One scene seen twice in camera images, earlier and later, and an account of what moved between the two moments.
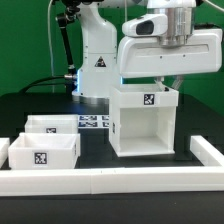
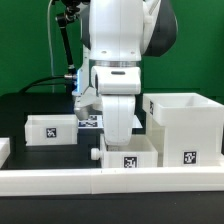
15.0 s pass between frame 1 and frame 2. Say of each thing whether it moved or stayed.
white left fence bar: stayed
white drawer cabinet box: moved
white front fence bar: stayed
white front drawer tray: moved
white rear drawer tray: stayed
